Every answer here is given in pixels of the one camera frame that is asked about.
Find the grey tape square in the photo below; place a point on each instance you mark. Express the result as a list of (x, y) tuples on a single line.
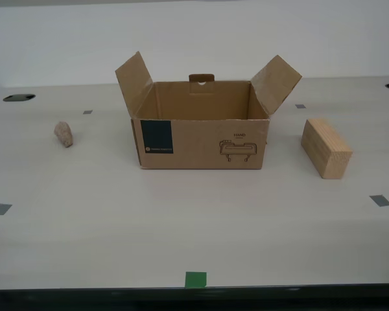
[(87, 112), (1, 209), (380, 201), (300, 106)]

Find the green tape piece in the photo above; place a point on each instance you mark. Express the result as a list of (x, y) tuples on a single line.
[(196, 280)]

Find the light wooden block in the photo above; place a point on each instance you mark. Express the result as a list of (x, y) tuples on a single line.
[(324, 142)]

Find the brown cardboard box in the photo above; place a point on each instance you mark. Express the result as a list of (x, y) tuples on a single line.
[(197, 145)]

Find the pinkish speckled granite rock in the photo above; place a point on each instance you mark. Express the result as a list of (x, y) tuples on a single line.
[(64, 133)]

